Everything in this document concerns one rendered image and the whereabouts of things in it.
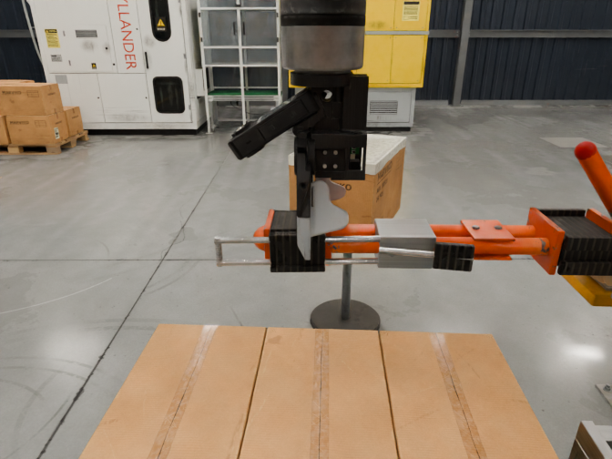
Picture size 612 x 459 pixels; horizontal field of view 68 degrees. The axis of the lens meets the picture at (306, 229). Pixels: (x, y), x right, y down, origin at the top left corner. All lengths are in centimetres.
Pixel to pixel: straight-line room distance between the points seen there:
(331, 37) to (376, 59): 732
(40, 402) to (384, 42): 677
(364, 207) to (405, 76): 604
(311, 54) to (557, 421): 207
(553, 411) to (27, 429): 225
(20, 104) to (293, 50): 684
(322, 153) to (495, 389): 114
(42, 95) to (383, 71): 498
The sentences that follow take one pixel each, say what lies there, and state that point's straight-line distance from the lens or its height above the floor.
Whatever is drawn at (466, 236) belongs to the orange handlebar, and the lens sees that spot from 63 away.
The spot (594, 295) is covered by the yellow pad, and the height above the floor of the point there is 116.
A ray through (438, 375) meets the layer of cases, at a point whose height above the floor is 54.
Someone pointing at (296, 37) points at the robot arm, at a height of 151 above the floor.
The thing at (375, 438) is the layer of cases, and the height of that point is 54.
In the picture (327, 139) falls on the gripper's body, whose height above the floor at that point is 140.
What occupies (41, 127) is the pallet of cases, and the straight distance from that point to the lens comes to 718.
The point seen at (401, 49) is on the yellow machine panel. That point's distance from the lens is 786.
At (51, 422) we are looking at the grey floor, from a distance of 235.
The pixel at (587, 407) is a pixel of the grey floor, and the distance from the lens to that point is 248.
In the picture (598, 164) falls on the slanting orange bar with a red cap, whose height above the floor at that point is 137.
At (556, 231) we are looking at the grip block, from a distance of 61.
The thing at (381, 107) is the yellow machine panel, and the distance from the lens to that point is 794.
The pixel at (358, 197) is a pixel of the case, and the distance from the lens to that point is 197.
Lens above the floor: 151
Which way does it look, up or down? 23 degrees down
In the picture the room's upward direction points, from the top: straight up
